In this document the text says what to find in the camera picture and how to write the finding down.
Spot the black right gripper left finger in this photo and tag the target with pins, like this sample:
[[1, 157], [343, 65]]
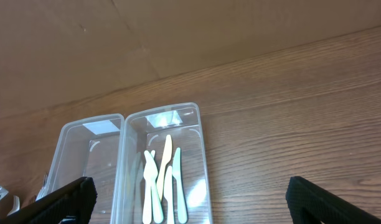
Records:
[[73, 203]]

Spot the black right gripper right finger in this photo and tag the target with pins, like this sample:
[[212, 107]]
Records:
[[310, 204]]

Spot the cream white plastic knife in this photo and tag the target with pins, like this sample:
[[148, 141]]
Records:
[[147, 206]]

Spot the light blue serrated knife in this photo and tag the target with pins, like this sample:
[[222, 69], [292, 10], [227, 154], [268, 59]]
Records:
[[168, 195]]

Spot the yellow plastic knife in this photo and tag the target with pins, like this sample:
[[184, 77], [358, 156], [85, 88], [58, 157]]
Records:
[[166, 157]]

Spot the pale blue plastic knife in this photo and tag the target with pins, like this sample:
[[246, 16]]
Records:
[[176, 172]]

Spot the white plastic fork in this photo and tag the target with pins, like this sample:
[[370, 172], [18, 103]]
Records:
[[41, 192]]

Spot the light blue plastic fork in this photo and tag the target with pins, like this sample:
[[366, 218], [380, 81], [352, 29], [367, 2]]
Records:
[[16, 205]]

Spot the left clear plastic container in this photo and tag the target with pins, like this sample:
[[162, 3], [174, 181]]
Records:
[[88, 147]]

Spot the clear plastic container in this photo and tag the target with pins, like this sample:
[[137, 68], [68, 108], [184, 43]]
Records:
[[147, 131], [88, 147]]

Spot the right clear plastic container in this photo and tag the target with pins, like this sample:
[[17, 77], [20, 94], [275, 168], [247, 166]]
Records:
[[147, 131]]

